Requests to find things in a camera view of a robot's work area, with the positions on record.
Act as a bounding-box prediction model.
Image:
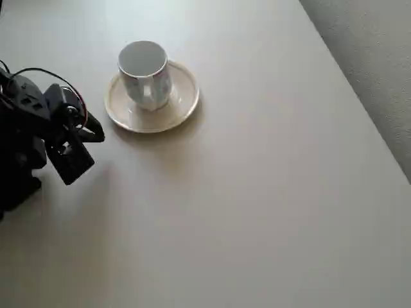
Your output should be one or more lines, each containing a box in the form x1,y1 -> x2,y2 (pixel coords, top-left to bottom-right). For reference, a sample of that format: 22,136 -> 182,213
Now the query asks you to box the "red cable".
62,85 -> 89,130

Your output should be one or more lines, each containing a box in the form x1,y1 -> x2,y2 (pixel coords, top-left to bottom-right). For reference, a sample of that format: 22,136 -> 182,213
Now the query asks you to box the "cream white saucer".
103,58 -> 200,133

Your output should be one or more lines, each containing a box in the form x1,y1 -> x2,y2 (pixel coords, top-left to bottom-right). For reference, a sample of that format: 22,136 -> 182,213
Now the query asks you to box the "white ceramic mug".
117,40 -> 172,112

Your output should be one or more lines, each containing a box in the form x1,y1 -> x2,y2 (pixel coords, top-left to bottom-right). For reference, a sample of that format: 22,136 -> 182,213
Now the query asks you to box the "black camera box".
44,128 -> 96,186

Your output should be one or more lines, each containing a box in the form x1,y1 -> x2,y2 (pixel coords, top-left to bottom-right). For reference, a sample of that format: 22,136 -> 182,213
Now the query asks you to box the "black cable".
6,67 -> 83,105

